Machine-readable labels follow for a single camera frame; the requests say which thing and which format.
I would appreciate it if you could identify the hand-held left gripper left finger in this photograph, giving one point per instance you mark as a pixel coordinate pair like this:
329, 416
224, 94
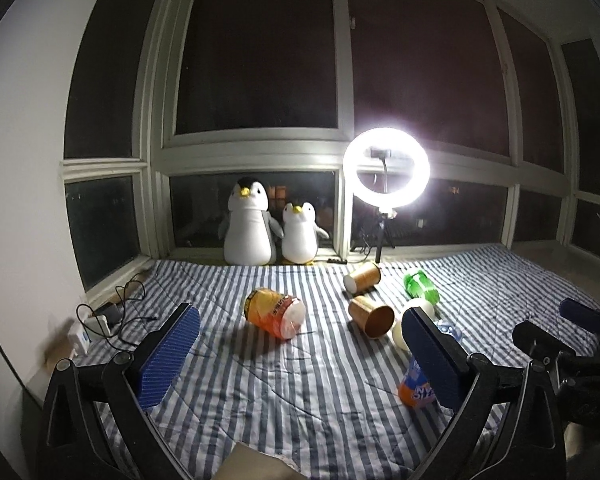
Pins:
172, 355

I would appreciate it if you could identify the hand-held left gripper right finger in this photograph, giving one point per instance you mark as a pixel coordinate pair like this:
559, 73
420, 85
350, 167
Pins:
432, 360

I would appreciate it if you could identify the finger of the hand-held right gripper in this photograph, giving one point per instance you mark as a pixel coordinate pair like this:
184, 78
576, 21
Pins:
535, 337
582, 312

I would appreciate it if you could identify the white plastic cup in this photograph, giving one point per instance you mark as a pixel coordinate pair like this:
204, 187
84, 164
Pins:
399, 332

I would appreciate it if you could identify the brown paper cup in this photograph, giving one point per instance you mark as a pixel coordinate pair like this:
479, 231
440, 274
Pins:
367, 312
365, 277

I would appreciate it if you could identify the orange yellow noodle cup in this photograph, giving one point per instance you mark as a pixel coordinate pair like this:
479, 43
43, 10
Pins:
272, 310

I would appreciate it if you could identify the orange soda bottle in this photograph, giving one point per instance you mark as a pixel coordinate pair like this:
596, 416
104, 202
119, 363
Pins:
416, 391

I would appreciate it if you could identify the black power adapter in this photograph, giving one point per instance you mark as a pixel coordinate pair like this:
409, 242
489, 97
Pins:
112, 312

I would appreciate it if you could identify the green plastic bottle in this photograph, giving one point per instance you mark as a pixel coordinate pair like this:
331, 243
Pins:
421, 286

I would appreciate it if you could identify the white charger plug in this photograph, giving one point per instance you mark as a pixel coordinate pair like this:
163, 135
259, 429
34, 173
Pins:
97, 324

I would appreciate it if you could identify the white power strip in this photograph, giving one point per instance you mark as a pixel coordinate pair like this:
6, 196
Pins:
80, 340

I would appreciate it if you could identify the striped blue white blanket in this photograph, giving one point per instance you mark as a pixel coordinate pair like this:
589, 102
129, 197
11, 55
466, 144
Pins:
280, 385

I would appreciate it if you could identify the black tripod stand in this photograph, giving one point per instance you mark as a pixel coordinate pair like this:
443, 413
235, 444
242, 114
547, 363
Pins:
381, 235

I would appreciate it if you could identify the brown cardboard piece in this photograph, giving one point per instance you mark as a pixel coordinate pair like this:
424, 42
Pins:
255, 465

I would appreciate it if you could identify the small black remote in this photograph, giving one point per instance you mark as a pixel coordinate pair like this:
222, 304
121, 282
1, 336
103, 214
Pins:
337, 260

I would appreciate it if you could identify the large penguin plush toy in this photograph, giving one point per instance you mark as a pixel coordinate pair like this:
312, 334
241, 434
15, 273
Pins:
247, 232

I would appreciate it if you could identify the small penguin plush toy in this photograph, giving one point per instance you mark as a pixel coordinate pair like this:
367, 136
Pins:
299, 237

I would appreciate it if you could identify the white window frame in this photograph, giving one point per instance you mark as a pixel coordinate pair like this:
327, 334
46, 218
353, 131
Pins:
342, 60

